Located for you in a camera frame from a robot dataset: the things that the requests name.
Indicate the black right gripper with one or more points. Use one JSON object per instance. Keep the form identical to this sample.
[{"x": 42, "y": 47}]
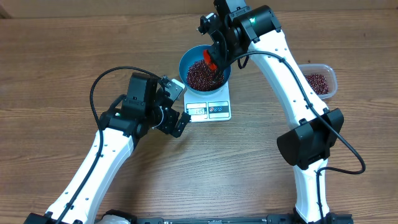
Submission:
[{"x": 217, "y": 53}]

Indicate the white kitchen scale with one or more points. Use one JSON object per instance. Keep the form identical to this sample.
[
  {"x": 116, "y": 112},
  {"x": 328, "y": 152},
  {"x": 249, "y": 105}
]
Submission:
[{"x": 208, "y": 108}]

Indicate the red beans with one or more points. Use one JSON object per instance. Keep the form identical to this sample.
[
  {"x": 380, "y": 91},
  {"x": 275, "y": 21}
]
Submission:
[{"x": 201, "y": 78}]

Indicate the blue bowl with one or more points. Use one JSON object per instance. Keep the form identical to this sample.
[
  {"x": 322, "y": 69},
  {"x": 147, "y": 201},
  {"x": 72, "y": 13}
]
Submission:
[{"x": 189, "y": 58}]

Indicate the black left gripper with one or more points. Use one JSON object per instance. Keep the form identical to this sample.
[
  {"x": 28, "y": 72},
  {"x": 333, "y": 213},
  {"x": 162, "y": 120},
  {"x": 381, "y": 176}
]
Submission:
[{"x": 168, "y": 127}]

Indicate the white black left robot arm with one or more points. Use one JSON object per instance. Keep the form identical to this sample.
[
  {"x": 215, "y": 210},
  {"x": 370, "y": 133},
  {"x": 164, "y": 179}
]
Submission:
[{"x": 146, "y": 104}]

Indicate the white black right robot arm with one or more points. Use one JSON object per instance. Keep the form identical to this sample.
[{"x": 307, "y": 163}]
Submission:
[{"x": 239, "y": 32}]

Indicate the clear plastic container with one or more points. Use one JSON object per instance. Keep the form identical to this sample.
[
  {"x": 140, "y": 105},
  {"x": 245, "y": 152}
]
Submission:
[{"x": 321, "y": 78}]

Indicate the red scoop blue handle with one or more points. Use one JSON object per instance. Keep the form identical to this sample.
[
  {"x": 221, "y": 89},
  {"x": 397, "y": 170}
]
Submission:
[{"x": 208, "y": 60}]

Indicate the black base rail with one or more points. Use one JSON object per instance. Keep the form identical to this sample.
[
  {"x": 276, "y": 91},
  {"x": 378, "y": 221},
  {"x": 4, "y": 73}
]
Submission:
[{"x": 116, "y": 216}]

